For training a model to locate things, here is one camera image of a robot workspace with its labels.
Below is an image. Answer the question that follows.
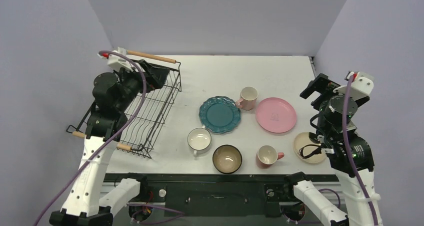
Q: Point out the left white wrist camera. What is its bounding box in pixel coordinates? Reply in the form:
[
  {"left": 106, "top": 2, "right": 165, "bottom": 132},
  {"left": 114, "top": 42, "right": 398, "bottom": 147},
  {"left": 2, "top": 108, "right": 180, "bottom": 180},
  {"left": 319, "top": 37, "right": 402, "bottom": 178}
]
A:
[{"left": 99, "top": 53, "right": 134, "bottom": 72}]

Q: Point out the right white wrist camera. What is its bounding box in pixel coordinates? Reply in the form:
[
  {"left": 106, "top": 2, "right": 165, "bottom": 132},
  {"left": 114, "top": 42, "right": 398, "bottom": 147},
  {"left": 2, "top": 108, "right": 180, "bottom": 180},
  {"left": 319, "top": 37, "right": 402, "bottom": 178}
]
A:
[{"left": 332, "top": 71, "right": 374, "bottom": 104}]

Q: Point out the white cup with black rim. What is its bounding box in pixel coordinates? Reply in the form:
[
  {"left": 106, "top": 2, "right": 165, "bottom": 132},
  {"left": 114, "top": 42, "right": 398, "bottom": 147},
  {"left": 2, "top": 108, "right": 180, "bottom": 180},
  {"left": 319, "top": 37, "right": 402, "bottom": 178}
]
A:
[{"left": 187, "top": 125, "right": 212, "bottom": 157}]

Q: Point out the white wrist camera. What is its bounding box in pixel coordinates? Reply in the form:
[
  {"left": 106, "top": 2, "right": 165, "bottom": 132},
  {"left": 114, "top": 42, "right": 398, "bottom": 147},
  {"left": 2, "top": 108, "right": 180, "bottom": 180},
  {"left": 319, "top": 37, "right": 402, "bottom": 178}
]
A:
[
  {"left": 99, "top": 53, "right": 134, "bottom": 72},
  {"left": 332, "top": 71, "right": 374, "bottom": 104}
]

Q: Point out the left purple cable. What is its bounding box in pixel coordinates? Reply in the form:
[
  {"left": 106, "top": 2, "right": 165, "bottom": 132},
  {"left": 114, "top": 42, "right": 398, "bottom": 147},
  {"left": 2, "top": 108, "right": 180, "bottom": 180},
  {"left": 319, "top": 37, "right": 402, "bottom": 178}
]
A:
[{"left": 32, "top": 50, "right": 148, "bottom": 226}]

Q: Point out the pink plastic plate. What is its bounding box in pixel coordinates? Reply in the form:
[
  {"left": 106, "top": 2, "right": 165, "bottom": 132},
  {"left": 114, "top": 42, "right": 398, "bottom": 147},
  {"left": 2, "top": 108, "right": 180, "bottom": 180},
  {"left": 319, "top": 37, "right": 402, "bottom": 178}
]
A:
[{"left": 255, "top": 97, "right": 297, "bottom": 133}]

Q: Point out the black bowl cream inside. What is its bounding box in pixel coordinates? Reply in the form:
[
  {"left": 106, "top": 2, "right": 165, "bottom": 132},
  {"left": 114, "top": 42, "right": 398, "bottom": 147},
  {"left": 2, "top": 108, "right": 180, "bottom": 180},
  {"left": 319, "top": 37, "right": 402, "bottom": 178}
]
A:
[{"left": 212, "top": 144, "right": 243, "bottom": 174}]

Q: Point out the light pink mug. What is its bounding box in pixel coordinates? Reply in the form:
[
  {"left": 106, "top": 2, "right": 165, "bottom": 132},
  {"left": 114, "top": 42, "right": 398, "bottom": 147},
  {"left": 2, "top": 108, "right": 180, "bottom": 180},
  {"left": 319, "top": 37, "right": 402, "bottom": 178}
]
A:
[{"left": 235, "top": 86, "right": 259, "bottom": 111}]

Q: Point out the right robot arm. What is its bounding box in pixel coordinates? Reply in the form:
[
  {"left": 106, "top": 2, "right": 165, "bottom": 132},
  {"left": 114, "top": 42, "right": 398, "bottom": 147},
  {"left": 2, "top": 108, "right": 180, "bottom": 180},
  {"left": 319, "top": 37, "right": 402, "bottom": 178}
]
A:
[{"left": 282, "top": 71, "right": 383, "bottom": 225}]

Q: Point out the black wire dish rack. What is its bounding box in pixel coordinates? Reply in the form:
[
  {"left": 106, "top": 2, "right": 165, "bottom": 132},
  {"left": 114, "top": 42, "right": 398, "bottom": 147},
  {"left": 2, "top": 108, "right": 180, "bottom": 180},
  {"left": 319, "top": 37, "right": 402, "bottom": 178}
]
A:
[{"left": 66, "top": 48, "right": 182, "bottom": 158}]

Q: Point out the cream and black small plate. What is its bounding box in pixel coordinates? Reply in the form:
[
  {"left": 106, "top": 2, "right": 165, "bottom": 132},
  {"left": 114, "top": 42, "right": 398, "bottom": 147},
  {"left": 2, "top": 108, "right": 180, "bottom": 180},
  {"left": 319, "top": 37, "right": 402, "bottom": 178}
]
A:
[{"left": 293, "top": 132, "right": 327, "bottom": 164}]

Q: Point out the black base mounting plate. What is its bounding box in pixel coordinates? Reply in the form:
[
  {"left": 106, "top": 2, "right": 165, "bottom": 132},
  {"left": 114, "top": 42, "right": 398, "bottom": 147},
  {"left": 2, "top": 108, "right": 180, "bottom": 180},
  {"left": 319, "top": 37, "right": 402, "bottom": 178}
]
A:
[{"left": 102, "top": 173, "right": 342, "bottom": 218}]

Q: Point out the dark pink mug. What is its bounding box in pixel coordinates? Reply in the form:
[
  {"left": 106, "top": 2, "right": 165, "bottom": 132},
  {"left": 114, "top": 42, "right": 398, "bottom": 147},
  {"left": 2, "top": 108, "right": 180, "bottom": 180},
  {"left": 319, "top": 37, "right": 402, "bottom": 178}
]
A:
[{"left": 255, "top": 145, "right": 285, "bottom": 169}]

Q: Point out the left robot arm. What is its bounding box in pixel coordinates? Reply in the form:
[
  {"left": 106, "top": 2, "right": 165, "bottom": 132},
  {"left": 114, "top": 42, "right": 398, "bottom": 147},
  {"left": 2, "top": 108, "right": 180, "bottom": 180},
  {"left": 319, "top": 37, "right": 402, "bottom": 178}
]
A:
[{"left": 49, "top": 60, "right": 171, "bottom": 225}]

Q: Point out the teal scalloped ceramic plate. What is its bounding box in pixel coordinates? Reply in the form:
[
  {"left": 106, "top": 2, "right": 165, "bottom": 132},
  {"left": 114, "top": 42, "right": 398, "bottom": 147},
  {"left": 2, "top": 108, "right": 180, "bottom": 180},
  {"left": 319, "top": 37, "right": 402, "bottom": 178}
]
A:
[{"left": 198, "top": 96, "right": 241, "bottom": 134}]

